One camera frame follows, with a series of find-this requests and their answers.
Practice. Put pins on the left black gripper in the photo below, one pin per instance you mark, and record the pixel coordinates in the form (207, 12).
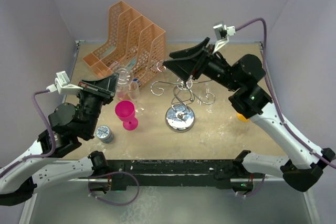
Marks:
(104, 87)

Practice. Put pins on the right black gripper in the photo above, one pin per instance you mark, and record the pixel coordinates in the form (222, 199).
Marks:
(194, 65)

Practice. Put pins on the clear round wine glass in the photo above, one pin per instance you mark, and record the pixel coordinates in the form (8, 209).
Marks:
(124, 80)

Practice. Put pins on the clear champagne flute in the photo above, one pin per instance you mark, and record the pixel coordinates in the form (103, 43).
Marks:
(206, 96)

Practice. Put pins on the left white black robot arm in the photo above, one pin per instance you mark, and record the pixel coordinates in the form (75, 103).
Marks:
(36, 169)

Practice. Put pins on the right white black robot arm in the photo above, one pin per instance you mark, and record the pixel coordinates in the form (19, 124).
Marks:
(304, 162)

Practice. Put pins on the clear wine glass left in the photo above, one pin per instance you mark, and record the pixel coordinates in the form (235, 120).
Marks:
(134, 94)

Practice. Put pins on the chrome wine glass rack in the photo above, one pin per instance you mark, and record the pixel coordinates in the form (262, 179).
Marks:
(180, 117)

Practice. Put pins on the pink plastic goblet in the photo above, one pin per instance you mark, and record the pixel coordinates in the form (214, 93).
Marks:
(125, 111)

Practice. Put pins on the orange plastic file organizer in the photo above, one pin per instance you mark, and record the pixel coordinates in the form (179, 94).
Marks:
(133, 41)

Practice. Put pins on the small round tin can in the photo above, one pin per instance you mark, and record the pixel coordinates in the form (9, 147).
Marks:
(104, 134)

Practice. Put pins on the yellow plastic goblet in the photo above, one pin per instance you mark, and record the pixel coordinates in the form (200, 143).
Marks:
(242, 118)

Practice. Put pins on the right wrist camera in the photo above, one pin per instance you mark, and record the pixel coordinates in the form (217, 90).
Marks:
(223, 33)

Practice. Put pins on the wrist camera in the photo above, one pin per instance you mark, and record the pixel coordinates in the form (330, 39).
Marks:
(62, 85)
(223, 33)

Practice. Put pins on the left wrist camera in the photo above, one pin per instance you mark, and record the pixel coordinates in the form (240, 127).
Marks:
(62, 85)

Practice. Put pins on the black base frame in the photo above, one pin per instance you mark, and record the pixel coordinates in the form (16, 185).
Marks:
(218, 173)

